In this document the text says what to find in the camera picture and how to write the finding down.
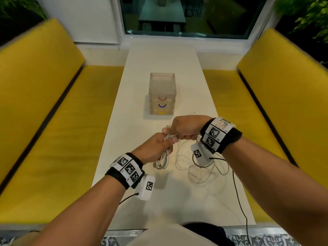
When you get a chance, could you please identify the person's left hand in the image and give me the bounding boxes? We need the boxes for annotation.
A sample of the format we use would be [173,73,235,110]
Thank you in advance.
[131,132,179,166]

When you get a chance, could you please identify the person's right hand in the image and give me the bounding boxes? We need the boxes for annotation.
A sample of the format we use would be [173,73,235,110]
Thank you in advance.
[162,115,213,141]

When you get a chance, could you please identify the tangle of white cables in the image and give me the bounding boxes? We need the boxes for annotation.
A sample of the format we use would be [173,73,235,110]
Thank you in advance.
[153,114,230,187]

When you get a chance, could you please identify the clear plastic drawer organizer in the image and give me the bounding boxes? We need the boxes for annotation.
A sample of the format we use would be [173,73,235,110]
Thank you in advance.
[148,72,177,115]

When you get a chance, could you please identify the person's left forearm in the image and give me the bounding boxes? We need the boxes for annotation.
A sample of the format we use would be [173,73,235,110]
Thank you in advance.
[30,174,126,246]

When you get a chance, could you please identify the person's right forearm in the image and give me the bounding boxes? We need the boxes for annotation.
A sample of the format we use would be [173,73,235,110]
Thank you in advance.
[223,137,328,246]

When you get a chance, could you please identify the person's white shirt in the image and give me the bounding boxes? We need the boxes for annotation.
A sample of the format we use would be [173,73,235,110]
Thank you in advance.
[128,222,218,246]

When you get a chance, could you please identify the person's black trousers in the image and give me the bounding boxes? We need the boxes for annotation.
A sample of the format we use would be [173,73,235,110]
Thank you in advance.
[183,222,235,246]

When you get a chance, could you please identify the black wristband with marker tags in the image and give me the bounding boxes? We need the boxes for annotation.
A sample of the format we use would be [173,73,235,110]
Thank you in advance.
[105,152,145,190]
[200,117,243,154]

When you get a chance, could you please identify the right yellow bench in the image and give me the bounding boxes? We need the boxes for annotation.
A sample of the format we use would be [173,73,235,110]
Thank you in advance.
[237,28,328,190]

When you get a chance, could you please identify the dark glass window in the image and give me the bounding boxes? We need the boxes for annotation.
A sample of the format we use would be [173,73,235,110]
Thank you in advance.
[119,0,270,40]

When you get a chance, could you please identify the yellow bench backrest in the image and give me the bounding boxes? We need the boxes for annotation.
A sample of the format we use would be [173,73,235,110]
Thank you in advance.
[0,18,85,186]

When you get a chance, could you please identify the green leafy plant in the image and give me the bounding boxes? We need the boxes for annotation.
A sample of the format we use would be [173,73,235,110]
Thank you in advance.
[0,0,46,21]
[274,0,328,44]

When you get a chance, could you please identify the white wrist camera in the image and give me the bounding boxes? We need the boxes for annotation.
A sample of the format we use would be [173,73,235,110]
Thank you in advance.
[190,141,215,168]
[137,174,155,202]

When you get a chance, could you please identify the thin black camera cable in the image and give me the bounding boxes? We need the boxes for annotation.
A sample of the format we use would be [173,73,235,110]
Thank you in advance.
[118,192,139,205]
[209,157,253,246]

